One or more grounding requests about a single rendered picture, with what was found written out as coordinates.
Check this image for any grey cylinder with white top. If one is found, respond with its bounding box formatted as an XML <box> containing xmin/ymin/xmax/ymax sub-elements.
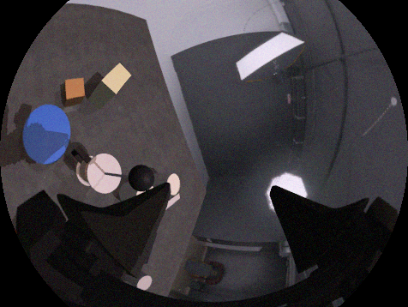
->
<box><xmin>124</xmin><ymin>271</ymin><xmax>152</xmax><ymax>291</ymax></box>

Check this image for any grey cylinder with pale pink top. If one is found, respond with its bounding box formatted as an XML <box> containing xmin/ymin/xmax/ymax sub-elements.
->
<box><xmin>120</xmin><ymin>182</ymin><xmax>144</xmax><ymax>202</ymax></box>
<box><xmin>153</xmin><ymin>173</ymin><xmax>180</xmax><ymax>195</ymax></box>

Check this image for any blue cylinder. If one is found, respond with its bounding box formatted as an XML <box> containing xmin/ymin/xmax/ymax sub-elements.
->
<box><xmin>23</xmin><ymin>105</ymin><xmax>70</xmax><ymax>165</ymax></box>

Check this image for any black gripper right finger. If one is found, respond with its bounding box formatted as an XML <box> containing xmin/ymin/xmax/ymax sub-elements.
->
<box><xmin>269</xmin><ymin>185</ymin><xmax>369</xmax><ymax>274</ymax></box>

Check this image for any pale pink flat bar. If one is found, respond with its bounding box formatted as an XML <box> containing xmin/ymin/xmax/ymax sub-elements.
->
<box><xmin>166</xmin><ymin>194</ymin><xmax>180</xmax><ymax>209</ymax></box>

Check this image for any orange cube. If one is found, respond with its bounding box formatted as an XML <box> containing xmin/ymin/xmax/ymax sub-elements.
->
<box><xmin>63</xmin><ymin>78</ymin><xmax>86</xmax><ymax>108</ymax></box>

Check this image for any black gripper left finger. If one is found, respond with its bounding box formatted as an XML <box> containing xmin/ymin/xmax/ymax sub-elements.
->
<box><xmin>57</xmin><ymin>182</ymin><xmax>171</xmax><ymax>279</ymax></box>

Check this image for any glass french press with plunger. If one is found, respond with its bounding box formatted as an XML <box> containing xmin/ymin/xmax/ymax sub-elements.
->
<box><xmin>72</xmin><ymin>144</ymin><xmax>155</xmax><ymax>194</ymax></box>

